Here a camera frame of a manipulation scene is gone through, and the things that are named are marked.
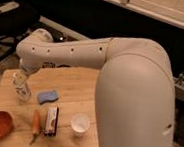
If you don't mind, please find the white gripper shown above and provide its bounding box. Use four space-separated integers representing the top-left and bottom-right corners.
19 59 40 76

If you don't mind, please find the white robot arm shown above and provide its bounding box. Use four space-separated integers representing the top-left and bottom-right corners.
17 28 176 147

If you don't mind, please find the clear plastic bottle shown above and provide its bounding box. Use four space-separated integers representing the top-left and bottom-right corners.
13 72 31 101

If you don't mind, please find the blue sponge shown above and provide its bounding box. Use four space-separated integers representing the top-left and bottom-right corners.
37 90 59 104

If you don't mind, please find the black office chair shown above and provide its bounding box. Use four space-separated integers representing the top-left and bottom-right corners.
0 3 40 62

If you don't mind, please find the orange carrot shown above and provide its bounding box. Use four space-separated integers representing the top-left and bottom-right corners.
30 109 41 144

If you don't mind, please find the white paper cup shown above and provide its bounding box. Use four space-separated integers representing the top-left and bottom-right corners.
70 114 90 137

